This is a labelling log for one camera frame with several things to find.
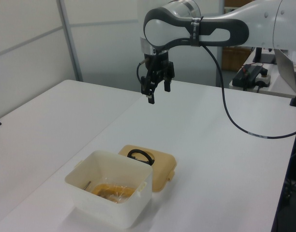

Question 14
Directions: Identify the white plastic tool case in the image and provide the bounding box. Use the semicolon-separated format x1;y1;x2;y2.
64;149;154;230

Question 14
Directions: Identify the black lid handle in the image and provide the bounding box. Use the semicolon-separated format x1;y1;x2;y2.
127;149;156;166

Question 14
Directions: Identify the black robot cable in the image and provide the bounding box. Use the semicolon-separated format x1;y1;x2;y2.
136;43;296;140

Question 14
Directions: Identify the yellow C-clamp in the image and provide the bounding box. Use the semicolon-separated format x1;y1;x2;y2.
90;183;135;204

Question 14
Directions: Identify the emergency stop button box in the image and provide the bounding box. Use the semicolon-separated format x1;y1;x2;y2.
255;73;272;88

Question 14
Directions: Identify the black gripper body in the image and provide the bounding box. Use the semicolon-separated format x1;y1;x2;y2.
143;51;176;84

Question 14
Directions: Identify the beige tool case lid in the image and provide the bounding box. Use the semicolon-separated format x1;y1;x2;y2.
117;144;178;193

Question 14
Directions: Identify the silver laptop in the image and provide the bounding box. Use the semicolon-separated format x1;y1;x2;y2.
273;48;296;92

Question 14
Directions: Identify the black power supply box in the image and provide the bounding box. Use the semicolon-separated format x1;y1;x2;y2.
232;65;268;90

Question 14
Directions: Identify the clear plastic bag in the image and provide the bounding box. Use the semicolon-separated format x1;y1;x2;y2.
89;177;139;205

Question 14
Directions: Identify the grey partition post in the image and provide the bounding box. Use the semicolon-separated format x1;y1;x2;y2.
58;0;84;82

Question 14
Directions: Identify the brown cardboard box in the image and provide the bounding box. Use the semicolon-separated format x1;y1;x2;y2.
221;46;251;72

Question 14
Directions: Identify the black monitor stand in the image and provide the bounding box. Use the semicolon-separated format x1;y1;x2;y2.
252;47;277;65

